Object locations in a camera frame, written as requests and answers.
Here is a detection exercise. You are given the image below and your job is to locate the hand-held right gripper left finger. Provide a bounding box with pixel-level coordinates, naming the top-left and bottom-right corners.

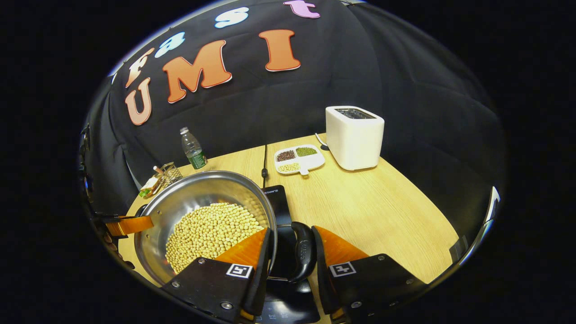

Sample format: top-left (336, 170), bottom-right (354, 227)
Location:
top-left (161, 227), bottom-right (273, 324)

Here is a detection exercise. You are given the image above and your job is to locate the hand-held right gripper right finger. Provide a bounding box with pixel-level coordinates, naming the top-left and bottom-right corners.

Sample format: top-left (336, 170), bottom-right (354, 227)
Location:
top-left (311, 225), bottom-right (428, 322)

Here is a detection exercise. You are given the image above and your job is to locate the pile of yellow soybeans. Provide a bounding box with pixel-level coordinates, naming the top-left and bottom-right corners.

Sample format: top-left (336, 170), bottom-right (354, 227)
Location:
top-left (165, 202), bottom-right (266, 274)

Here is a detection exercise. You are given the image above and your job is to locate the black induction cooktop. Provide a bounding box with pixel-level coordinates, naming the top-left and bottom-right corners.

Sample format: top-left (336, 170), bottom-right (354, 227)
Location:
top-left (256, 184), bottom-right (322, 324)

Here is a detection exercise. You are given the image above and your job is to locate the steel pot with black handles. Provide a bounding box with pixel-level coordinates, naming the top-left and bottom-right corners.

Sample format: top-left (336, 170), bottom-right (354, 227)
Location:
top-left (134, 170), bottom-right (318, 288)

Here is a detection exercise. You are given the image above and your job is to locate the sandwich with lettuce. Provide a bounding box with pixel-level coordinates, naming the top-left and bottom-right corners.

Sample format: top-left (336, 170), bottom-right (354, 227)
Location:
top-left (139, 176), bottom-right (162, 198)

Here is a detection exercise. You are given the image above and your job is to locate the clear plastic water bottle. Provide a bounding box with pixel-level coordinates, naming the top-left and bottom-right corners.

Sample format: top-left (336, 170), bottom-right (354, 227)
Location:
top-left (180, 127), bottom-right (208, 170)

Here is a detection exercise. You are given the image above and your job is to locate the white divided dish with beans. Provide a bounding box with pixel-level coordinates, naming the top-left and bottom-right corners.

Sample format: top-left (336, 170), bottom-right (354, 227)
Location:
top-left (274, 144), bottom-right (325, 176)

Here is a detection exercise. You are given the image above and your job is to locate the white toaster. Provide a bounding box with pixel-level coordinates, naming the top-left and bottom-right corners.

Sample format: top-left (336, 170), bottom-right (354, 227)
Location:
top-left (325, 106), bottom-right (385, 171)

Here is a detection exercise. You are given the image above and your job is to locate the black backdrop cloth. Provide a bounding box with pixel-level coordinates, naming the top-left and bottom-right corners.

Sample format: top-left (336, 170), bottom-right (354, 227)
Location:
top-left (81, 0), bottom-right (507, 252)

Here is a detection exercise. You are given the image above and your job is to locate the wire mesh holder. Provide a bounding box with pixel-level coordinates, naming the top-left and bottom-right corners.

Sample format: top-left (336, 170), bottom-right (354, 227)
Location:
top-left (155, 162), bottom-right (183, 188)

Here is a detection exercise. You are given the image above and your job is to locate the black power cable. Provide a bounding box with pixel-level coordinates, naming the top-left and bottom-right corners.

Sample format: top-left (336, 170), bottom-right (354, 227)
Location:
top-left (261, 144), bottom-right (270, 188)

